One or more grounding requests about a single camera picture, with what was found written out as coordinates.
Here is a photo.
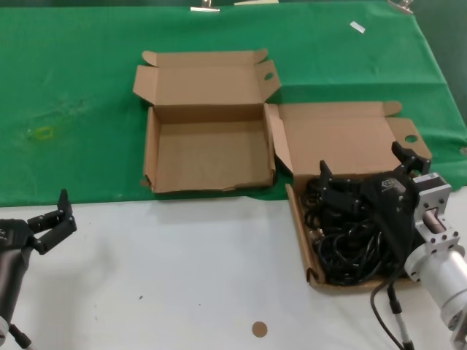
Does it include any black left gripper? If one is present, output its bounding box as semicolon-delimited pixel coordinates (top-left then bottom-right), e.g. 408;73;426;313
0;188;78;256

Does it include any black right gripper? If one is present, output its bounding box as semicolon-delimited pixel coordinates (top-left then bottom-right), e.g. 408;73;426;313
319;141;432;264

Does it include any empty open cardboard box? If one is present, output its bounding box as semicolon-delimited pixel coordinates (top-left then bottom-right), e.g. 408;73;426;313
131;48;281;193

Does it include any green table cloth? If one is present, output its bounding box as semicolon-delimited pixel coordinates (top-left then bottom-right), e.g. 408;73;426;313
0;2;467;207

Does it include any metal cloth clip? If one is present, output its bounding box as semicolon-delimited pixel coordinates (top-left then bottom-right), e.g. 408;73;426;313
189;0;222;13
387;0;415;15

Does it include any open cardboard box with cables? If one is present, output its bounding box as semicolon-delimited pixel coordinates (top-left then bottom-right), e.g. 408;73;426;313
265;101;433;297

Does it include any tangled black cable pile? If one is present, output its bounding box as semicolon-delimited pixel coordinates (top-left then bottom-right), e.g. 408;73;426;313
301;174;413;286

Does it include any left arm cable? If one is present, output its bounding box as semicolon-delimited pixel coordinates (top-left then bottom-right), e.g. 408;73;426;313
7;323;34;350

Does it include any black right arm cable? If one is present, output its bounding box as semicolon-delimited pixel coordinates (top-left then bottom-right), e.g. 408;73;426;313
370;272;406;350

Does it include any right arm cable metal connector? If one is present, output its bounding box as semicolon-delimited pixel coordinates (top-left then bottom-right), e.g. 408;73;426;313
387;286;415;350

